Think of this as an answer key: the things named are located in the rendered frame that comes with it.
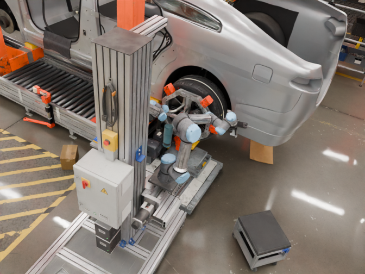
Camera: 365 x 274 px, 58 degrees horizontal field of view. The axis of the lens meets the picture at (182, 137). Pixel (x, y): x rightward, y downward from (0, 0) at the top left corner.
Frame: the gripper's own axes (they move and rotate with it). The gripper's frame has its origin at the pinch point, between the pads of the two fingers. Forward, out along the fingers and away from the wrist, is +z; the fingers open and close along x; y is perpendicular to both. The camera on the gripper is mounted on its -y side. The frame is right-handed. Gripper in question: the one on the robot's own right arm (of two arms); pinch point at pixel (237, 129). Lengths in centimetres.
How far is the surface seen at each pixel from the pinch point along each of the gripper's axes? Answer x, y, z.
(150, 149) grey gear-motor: 13, 97, 55
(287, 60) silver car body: -57, -36, -17
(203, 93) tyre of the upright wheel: -36, 36, 10
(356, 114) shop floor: -118, -154, 273
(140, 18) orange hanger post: -70, 80, -59
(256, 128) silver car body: -13.6, -13.9, 39.0
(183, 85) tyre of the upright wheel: -43, 56, 9
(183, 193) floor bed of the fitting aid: 54, 59, 73
